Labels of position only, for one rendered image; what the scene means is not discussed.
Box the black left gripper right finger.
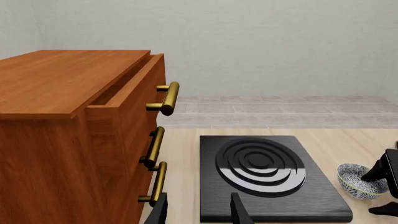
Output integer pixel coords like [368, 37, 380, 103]
[230, 192, 256, 224]

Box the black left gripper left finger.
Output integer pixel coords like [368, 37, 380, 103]
[143, 192, 169, 224]

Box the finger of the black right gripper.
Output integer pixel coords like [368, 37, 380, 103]
[368, 201, 398, 217]
[360, 159, 389, 183]

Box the flat black stove plate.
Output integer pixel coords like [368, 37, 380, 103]
[199, 134, 354, 224]

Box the wooden cabinet drawer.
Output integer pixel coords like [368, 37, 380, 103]
[85, 53, 166, 152]

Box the red-brown wooden cabinet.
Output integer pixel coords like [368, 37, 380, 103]
[0, 49, 166, 224]

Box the brass drawer handle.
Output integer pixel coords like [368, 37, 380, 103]
[145, 81, 180, 117]
[139, 126, 166, 169]
[137, 161, 169, 208]

